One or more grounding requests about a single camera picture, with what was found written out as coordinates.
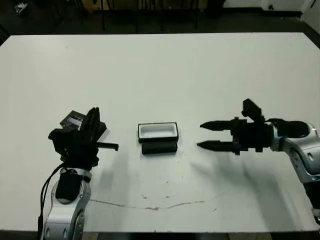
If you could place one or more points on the white cabinet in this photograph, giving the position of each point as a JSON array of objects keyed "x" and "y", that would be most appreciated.
[{"x": 311, "y": 11}]

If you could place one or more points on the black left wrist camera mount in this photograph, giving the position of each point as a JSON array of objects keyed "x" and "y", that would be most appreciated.
[{"x": 58, "y": 137}]

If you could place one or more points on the white sneaker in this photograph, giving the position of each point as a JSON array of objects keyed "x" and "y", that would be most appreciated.
[{"x": 20, "y": 7}]

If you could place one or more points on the black box lid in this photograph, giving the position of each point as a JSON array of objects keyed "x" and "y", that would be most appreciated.
[{"x": 71, "y": 120}]

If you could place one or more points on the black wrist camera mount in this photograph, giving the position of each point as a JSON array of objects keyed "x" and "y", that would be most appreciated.
[
  {"x": 58, "y": 137},
  {"x": 251, "y": 108}
]

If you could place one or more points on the black metal chair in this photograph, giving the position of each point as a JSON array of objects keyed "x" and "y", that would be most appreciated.
[{"x": 103, "y": 20}]

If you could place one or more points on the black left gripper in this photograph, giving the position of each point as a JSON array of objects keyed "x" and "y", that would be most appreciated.
[{"x": 80, "y": 150}]

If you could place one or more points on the black waste bin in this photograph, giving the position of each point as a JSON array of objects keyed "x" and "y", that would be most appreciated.
[{"x": 215, "y": 7}]

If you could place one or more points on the small black round object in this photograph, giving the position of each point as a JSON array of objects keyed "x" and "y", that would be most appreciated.
[{"x": 271, "y": 6}]

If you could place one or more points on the black box with white insert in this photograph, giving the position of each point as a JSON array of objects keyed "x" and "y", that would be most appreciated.
[{"x": 157, "y": 131}]

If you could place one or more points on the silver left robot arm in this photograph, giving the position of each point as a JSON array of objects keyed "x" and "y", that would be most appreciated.
[{"x": 65, "y": 215}]

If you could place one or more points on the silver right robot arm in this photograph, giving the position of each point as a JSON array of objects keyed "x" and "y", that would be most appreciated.
[{"x": 307, "y": 155}]

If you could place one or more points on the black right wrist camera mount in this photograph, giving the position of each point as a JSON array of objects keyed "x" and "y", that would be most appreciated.
[{"x": 251, "y": 108}]

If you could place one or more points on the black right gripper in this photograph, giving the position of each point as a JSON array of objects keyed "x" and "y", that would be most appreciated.
[{"x": 252, "y": 136}]

